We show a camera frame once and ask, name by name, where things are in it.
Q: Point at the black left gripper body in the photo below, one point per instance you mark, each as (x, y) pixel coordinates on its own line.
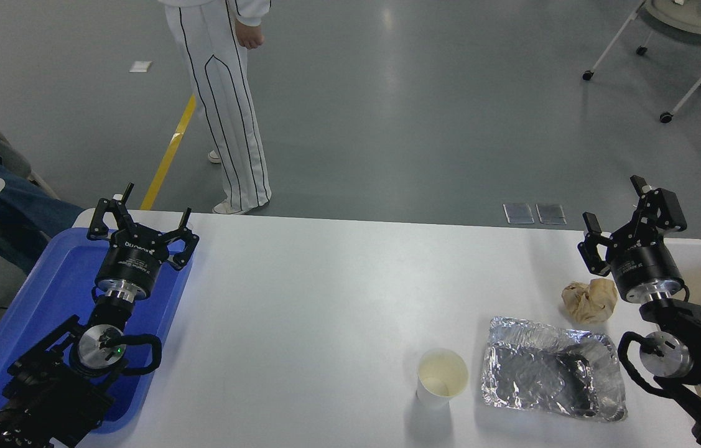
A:
(132, 264)

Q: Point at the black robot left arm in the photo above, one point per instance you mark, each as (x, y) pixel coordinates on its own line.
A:
(45, 392)

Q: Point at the standing person's left hand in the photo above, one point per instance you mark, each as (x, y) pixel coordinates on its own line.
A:
(250, 36)

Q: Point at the seated person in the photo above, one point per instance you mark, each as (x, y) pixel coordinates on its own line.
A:
(14, 205)

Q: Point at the crumpled silver foil tray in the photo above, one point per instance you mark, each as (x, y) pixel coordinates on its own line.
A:
(549, 373)

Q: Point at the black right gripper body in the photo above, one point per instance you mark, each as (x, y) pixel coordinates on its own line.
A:
(645, 261)

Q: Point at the white paper cup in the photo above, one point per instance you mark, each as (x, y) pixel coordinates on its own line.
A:
(443, 373)

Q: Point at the crumpled tan paper ball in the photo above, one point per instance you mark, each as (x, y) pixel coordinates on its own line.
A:
(589, 302)

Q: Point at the blue plastic tray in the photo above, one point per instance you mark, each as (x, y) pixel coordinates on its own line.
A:
(58, 292)

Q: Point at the white wheeled chair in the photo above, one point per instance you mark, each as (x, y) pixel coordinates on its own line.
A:
(686, 15)

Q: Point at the standing person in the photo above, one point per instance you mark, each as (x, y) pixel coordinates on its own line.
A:
(226, 124)

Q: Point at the metal floor plate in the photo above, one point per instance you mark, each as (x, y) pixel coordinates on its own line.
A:
(519, 213)
(551, 213)

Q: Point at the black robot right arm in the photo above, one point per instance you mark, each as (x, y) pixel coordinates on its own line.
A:
(698, 348)

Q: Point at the white paper scrap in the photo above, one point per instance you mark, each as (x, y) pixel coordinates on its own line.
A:
(140, 66)

